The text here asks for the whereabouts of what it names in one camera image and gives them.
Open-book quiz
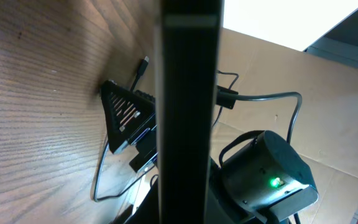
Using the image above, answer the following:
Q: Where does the black USB-C charger cable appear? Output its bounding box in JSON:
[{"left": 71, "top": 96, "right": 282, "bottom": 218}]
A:
[{"left": 92, "top": 55, "right": 240, "bottom": 203}]

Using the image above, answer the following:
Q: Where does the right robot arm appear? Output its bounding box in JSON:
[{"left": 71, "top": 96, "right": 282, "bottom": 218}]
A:
[{"left": 100, "top": 81, "right": 319, "bottom": 223}]

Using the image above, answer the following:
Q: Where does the black right camera cable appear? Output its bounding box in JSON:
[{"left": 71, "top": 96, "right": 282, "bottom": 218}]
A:
[{"left": 218, "top": 90, "right": 303, "bottom": 224}]

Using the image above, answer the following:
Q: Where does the Galaxy S25 Ultra smartphone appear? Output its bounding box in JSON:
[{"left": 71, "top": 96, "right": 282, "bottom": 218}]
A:
[{"left": 154, "top": 0, "right": 223, "bottom": 223}]

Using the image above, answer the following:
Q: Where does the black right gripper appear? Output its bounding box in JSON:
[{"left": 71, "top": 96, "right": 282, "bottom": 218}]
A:
[{"left": 100, "top": 80, "right": 157, "bottom": 172}]

